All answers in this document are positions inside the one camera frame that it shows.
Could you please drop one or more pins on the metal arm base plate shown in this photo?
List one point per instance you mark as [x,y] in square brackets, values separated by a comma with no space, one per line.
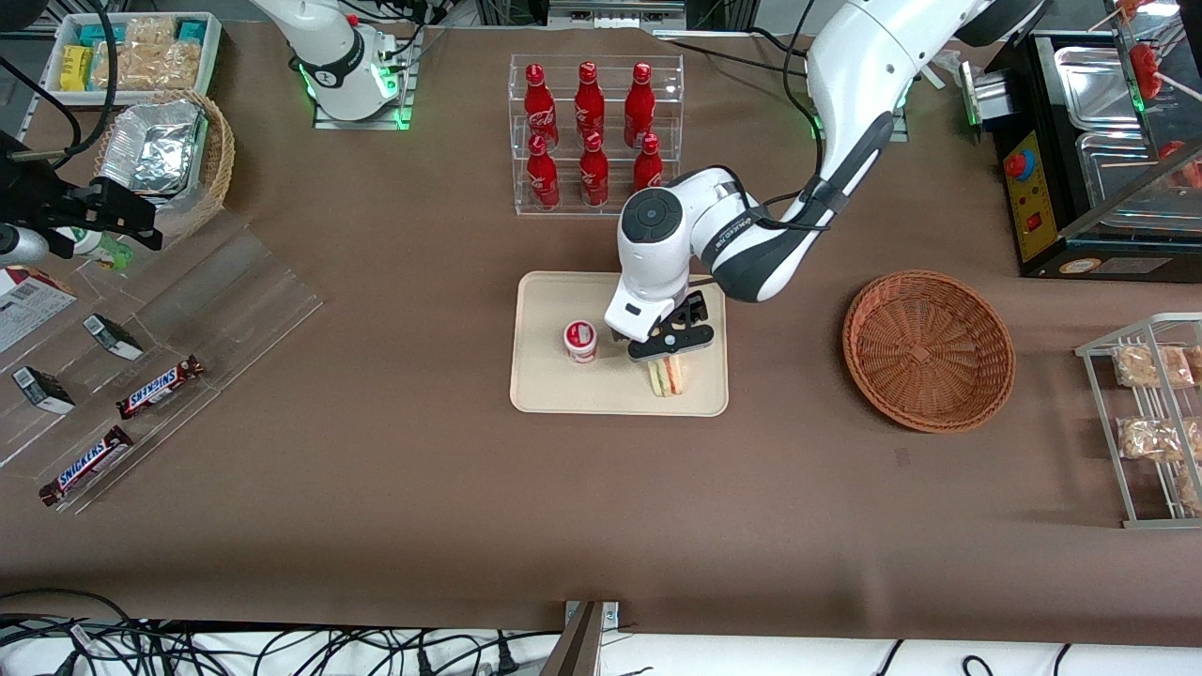
[901,127]
[399,108]

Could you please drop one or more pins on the brown table cover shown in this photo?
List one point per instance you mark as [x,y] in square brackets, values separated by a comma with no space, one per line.
[376,526]

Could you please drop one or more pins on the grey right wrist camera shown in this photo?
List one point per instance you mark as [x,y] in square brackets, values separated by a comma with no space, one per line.
[19,246]

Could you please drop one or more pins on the green white small bottle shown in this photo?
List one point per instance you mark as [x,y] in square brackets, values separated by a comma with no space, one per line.
[101,249]

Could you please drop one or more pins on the white plastic snack bin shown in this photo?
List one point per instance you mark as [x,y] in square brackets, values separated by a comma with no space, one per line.
[214,56]

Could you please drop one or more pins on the teal snack pack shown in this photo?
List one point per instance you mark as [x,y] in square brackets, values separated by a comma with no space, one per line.
[192,31]
[94,35]

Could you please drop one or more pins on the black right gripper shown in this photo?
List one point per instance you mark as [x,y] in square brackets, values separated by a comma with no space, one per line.
[38,200]

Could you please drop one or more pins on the yellow snack pack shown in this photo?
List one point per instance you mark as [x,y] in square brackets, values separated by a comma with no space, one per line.
[75,68]

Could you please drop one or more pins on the red skewered food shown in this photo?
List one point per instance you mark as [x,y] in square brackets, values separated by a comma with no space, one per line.
[1146,70]

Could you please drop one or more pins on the steel warmer pan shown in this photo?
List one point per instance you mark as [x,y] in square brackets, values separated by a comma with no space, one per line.
[1117,169]
[1094,89]

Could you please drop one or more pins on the light tan wicker basket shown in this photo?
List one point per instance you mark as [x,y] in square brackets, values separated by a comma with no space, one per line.
[221,160]

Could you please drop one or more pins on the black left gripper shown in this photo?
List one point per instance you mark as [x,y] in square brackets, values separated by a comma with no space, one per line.
[693,307]

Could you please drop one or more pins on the aluminium frame rail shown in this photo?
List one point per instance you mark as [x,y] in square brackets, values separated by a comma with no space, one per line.
[615,11]

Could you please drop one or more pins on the clear bag of crackers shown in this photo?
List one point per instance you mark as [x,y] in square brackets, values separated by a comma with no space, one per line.
[150,66]

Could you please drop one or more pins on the brown snickers bar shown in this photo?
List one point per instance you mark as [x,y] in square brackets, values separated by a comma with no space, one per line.
[160,387]
[86,466]

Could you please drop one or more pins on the crumpled clear plastic wrap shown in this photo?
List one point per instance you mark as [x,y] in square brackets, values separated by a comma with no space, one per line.
[950,68]

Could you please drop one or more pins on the silver metal block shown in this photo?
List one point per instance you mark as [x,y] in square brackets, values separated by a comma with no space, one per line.
[986,94]

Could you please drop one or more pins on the silver foil container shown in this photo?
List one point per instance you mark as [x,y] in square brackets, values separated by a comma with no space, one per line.
[155,145]

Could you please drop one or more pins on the red white yogurt cup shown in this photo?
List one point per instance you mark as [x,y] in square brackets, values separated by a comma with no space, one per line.
[580,340]

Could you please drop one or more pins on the beige plastic tray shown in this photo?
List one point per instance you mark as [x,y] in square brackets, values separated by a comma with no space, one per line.
[563,394]

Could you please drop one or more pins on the triangular sandwich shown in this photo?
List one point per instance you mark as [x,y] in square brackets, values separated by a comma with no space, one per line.
[667,378]

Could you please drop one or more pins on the red emergency stop button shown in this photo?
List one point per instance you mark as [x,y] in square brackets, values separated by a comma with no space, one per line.
[1016,164]

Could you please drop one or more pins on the black food warmer cabinet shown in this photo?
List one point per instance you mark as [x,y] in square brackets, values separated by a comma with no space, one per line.
[1038,89]

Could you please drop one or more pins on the brown round wicker basket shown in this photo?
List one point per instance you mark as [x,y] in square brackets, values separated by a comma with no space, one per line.
[925,352]

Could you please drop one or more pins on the clear acrylic bottle rack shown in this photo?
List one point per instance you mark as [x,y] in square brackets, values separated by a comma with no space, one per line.
[669,197]

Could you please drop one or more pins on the clear bag fried snack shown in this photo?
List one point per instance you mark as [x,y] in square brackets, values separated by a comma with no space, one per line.
[1150,438]
[1191,488]
[1150,368]

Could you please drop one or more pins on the small black white box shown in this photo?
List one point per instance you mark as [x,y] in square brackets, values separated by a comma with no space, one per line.
[42,390]
[115,338]

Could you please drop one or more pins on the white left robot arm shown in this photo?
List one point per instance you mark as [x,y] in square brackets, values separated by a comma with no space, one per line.
[845,66]

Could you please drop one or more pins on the aluminium profile with bracket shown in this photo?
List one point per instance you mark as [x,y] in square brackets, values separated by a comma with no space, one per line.
[580,648]

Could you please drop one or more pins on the red white printed carton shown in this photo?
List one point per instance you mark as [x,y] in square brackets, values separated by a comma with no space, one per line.
[28,305]

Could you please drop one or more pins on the clear acrylic stepped display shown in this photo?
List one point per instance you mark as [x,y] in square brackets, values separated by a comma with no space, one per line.
[235,300]

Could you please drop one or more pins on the red cola bottle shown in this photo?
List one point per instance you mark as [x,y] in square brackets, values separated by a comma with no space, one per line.
[647,169]
[593,174]
[538,108]
[639,103]
[589,99]
[543,178]

